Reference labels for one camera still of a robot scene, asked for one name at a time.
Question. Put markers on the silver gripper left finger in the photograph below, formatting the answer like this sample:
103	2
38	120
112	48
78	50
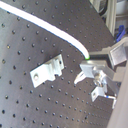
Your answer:
102	77

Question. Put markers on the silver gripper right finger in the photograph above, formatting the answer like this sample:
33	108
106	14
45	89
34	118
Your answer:
116	54

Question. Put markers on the white cable clip bracket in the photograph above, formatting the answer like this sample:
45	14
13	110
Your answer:
47	71

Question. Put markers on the aluminium frame post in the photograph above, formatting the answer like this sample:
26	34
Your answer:
111	13

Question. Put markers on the blue object in background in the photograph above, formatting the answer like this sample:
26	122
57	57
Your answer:
121	33

